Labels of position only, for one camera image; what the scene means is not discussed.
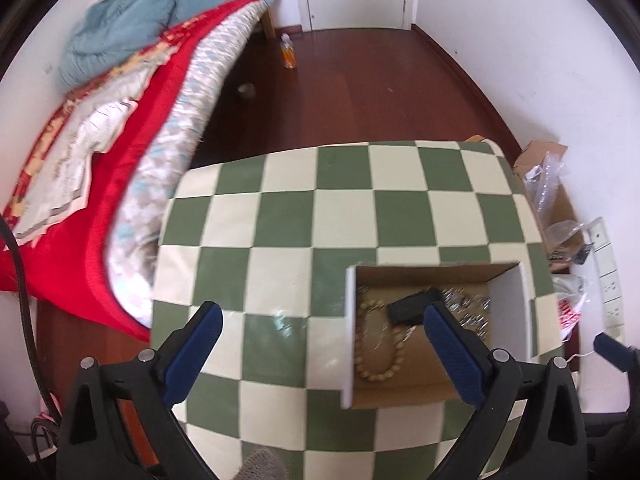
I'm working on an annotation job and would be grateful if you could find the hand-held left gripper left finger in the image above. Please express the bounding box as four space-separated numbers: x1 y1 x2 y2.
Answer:
56 301 224 480

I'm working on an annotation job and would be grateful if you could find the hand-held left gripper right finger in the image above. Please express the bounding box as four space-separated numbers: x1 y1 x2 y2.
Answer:
422 301 588 480

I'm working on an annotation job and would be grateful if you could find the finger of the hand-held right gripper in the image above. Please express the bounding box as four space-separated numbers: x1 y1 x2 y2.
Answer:
594 332 640 374

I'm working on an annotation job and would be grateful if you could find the black wristband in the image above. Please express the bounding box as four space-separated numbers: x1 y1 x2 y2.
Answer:
387 287 444 327

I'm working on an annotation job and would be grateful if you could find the white cardboard box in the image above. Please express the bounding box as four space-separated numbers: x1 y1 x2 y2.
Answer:
340 261 534 410

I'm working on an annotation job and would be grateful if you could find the wooden bead bracelet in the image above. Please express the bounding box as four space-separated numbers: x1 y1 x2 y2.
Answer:
354 299 409 384

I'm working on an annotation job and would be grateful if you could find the white red printed plastic bag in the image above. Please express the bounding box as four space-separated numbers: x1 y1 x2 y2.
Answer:
551 272 592 345

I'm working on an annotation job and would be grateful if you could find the white power strip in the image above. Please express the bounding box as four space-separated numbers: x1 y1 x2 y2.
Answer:
587 217 629 337

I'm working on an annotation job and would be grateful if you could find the red printed blanket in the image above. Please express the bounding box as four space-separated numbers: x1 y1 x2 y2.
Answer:
0 0 266 345

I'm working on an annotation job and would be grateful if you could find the green checkered tablecloth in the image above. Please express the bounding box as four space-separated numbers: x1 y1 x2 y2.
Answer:
150 140 557 480

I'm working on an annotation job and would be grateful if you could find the brown cardboard box with plastic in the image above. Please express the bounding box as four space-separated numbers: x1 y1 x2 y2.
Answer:
525 155 596 267

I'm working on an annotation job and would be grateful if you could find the pale patterned mattress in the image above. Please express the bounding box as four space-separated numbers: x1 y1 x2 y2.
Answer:
107 4 266 330

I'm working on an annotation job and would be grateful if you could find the orange liquid bottle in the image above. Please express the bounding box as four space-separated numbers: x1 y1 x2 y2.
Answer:
280 33 299 70

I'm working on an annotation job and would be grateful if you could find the blue quilt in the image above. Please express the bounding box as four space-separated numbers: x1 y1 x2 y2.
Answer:
59 0 277 89

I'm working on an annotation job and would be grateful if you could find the black cable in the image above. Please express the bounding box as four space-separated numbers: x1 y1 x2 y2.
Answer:
0 217 61 461

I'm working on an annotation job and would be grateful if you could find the wooden bed frame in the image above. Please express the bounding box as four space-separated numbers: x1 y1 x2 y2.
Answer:
261 4 279 42

